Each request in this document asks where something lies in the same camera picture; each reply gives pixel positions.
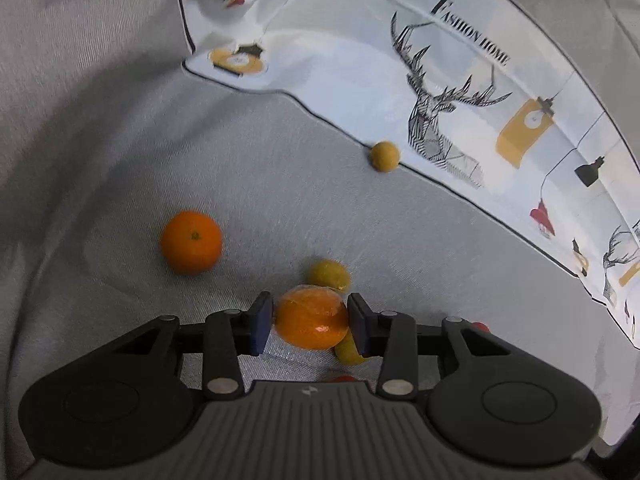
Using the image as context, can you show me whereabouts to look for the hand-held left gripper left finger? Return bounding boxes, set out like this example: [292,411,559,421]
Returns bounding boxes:
[112,291,275,401]

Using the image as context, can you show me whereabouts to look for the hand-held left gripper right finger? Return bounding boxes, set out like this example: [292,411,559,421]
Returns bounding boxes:
[346,292,506,401]

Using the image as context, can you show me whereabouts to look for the plastic-wrapped orange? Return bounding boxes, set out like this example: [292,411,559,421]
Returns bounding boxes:
[274,285,351,351]

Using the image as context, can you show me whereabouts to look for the small round yellow fruit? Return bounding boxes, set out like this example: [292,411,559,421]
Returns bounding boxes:
[369,141,401,174]

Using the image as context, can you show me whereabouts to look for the yellow lemon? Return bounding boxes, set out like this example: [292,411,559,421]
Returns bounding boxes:
[334,332,373,367]

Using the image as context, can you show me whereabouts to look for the yellow-green citrus fruit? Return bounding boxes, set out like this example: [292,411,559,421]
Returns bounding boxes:
[306,258,352,294]

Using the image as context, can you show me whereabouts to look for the bare orange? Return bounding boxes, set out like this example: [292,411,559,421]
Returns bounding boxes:
[160,211,224,276]

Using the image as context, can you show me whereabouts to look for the deer-print white quilt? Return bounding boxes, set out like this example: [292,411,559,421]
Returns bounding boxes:
[177,0,640,351]

